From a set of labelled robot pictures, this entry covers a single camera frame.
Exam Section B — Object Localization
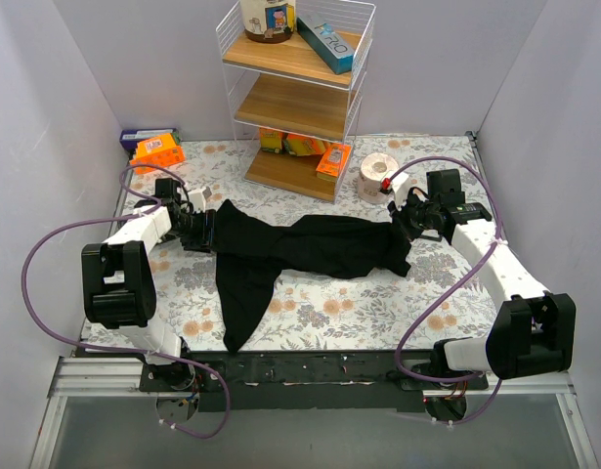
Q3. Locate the white wire wooden shelf rack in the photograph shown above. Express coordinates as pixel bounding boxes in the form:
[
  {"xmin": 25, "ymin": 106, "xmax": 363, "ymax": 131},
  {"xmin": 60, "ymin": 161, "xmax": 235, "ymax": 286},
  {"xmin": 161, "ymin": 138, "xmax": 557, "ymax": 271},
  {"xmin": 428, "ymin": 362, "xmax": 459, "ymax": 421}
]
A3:
[{"xmin": 216, "ymin": 1, "xmax": 376, "ymax": 202}]

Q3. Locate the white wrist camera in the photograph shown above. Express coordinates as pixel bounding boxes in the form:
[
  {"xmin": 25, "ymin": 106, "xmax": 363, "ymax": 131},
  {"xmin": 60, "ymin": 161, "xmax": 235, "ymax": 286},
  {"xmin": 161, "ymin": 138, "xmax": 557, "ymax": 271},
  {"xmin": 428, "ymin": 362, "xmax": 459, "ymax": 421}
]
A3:
[
  {"xmin": 380, "ymin": 172, "xmax": 412, "ymax": 208},
  {"xmin": 188, "ymin": 187, "xmax": 212, "ymax": 212}
]

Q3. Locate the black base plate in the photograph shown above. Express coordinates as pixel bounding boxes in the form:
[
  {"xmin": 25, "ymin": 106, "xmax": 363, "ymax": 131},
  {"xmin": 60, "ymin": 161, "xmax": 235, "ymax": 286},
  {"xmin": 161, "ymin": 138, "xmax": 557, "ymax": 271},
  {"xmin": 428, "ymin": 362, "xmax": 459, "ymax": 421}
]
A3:
[{"xmin": 138, "ymin": 349, "xmax": 490, "ymax": 414}]

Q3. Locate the purple cable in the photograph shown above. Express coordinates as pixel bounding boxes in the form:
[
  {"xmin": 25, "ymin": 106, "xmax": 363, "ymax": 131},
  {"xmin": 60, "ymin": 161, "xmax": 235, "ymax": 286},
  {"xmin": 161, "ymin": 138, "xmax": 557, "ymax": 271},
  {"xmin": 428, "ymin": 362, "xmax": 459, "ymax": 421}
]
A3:
[
  {"xmin": 21, "ymin": 163, "xmax": 233, "ymax": 440},
  {"xmin": 387, "ymin": 155, "xmax": 505, "ymax": 427}
]

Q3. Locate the cream brown cartoon canister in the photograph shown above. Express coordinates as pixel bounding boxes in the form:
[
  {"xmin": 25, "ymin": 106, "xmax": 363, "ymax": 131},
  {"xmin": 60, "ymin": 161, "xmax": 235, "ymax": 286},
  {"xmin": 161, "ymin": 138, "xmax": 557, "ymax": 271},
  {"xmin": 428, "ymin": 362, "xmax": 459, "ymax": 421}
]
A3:
[{"xmin": 239, "ymin": 0, "xmax": 296, "ymax": 44}]

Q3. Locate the aluminium rail frame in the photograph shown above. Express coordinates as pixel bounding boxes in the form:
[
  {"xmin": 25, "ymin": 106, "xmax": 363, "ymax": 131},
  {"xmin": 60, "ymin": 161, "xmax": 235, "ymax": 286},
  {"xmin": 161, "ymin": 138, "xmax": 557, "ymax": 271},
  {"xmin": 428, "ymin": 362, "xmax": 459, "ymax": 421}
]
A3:
[{"xmin": 30, "ymin": 357, "xmax": 598, "ymax": 468}]

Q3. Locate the yellow green sponge pack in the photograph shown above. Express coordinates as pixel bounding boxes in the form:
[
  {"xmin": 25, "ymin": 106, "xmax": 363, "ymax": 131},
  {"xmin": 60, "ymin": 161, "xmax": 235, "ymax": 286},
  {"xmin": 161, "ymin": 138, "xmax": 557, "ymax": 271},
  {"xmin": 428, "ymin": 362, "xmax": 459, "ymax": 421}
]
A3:
[{"xmin": 259, "ymin": 127, "xmax": 286, "ymax": 154}]

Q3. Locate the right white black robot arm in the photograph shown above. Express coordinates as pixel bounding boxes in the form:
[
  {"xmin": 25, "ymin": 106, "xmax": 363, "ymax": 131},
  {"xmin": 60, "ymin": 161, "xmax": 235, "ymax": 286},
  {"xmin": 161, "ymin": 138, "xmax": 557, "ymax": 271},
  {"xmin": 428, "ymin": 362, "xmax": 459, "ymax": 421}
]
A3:
[{"xmin": 388, "ymin": 194, "xmax": 577, "ymax": 389}]

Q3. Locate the orange box on mat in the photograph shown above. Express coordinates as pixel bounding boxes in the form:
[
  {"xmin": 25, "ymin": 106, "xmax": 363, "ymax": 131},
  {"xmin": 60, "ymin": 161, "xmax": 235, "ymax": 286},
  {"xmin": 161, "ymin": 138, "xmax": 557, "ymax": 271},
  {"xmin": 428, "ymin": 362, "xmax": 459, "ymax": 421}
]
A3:
[{"xmin": 131, "ymin": 133, "xmax": 186, "ymax": 168}]

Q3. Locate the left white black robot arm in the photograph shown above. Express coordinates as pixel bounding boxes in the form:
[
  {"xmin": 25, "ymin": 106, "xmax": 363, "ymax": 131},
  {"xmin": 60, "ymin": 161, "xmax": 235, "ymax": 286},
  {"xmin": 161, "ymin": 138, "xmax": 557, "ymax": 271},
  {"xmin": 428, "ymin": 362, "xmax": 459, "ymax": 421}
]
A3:
[{"xmin": 81, "ymin": 202, "xmax": 216, "ymax": 391}]

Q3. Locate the teal rectangular box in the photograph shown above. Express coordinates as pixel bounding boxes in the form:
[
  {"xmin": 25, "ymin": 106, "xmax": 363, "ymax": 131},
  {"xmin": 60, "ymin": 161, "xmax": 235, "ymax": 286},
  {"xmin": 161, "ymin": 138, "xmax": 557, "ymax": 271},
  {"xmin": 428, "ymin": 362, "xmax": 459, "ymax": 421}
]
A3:
[{"xmin": 296, "ymin": 13, "xmax": 355, "ymax": 75}]

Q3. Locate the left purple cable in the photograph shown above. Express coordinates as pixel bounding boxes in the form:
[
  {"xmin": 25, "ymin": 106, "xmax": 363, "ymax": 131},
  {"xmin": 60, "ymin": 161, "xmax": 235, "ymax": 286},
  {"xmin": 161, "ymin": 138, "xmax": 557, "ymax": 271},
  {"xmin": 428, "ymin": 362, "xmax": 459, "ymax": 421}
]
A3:
[{"xmin": 21, "ymin": 163, "xmax": 233, "ymax": 440}]

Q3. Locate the orange card box on shelf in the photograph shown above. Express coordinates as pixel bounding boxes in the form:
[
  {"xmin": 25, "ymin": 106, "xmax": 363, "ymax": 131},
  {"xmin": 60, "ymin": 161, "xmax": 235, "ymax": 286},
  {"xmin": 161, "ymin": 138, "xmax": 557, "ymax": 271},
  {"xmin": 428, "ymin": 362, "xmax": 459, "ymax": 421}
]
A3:
[{"xmin": 316, "ymin": 144, "xmax": 352, "ymax": 182}]

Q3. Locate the purple box at wall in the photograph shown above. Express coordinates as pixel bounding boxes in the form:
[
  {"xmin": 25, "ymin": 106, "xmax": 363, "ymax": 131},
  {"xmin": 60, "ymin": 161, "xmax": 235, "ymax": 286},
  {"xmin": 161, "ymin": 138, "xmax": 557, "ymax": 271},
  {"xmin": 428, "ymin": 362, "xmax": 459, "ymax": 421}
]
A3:
[{"xmin": 119, "ymin": 128, "xmax": 181, "ymax": 151}]

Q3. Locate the floral patterned table mat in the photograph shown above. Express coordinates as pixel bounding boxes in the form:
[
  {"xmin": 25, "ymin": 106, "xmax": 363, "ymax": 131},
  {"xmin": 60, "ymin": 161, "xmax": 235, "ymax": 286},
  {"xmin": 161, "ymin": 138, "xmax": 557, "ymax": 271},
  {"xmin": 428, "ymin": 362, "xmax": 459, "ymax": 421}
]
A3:
[{"xmin": 84, "ymin": 135, "xmax": 501, "ymax": 353}]

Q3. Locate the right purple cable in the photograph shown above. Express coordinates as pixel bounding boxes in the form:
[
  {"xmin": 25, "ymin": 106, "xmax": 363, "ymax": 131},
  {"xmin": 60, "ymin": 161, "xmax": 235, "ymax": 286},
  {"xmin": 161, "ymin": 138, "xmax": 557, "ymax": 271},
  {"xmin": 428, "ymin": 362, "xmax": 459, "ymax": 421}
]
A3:
[{"xmin": 387, "ymin": 155, "xmax": 505, "ymax": 427}]

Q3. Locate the black frame left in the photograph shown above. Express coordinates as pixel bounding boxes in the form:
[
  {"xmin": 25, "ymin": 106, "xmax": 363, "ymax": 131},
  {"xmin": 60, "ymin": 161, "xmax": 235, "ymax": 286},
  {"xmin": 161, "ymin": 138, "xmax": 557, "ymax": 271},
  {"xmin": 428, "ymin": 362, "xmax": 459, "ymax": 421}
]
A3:
[{"xmin": 419, "ymin": 229, "xmax": 453, "ymax": 244}]

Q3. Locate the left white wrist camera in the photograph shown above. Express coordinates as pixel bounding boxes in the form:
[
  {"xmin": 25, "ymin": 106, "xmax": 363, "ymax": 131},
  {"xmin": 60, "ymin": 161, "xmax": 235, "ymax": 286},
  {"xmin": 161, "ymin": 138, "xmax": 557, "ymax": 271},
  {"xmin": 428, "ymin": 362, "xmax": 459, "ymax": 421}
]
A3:
[{"xmin": 188, "ymin": 187, "xmax": 212, "ymax": 212}]

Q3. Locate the toilet paper roll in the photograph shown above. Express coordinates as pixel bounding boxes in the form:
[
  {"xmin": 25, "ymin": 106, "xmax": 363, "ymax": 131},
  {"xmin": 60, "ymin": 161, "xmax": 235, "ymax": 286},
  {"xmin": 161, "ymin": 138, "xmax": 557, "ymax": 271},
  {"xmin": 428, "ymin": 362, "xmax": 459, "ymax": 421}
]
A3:
[{"xmin": 357, "ymin": 152, "xmax": 399, "ymax": 204}]

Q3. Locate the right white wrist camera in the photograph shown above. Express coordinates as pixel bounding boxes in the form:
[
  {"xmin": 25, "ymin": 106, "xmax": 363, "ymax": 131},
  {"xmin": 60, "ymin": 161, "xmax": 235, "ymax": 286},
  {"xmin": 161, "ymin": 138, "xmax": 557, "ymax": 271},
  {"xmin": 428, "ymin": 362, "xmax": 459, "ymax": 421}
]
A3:
[{"xmin": 380, "ymin": 172, "xmax": 412, "ymax": 208}]

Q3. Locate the black floral print t-shirt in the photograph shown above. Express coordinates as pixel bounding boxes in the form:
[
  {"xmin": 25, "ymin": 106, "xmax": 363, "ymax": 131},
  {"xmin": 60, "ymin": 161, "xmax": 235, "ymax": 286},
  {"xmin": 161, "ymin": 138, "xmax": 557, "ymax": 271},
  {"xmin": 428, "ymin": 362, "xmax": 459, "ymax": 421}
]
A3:
[{"xmin": 213, "ymin": 200, "xmax": 411, "ymax": 354}]

